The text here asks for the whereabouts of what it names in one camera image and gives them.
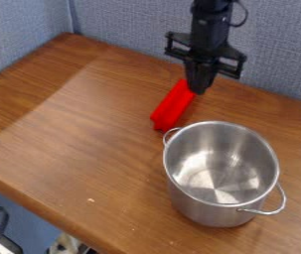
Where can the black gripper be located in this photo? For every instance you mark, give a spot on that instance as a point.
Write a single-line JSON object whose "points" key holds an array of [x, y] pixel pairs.
{"points": [[205, 51]]}

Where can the red plastic block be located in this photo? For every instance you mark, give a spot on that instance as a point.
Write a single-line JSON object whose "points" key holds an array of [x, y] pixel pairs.
{"points": [[173, 106]]}

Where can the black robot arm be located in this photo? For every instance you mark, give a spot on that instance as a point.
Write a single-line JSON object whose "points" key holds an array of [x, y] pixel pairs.
{"points": [[238, 12]]}

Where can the stainless steel pot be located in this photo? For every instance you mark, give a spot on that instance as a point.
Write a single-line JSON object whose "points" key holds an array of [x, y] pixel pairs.
{"points": [[222, 171]]}

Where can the pale object under table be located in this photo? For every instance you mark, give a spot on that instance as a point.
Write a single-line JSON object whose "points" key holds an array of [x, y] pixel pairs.
{"points": [[68, 245]]}

